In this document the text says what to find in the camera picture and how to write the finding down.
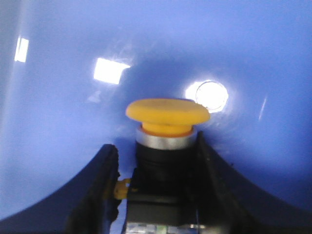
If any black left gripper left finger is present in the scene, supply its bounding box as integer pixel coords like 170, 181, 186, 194
0, 144, 118, 234

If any yellow mushroom push button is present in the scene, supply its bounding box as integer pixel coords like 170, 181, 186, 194
114, 98, 210, 234

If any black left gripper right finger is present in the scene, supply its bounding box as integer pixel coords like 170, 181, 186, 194
195, 132, 312, 234

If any blue plastic bin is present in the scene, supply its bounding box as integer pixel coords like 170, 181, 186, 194
0, 0, 312, 218

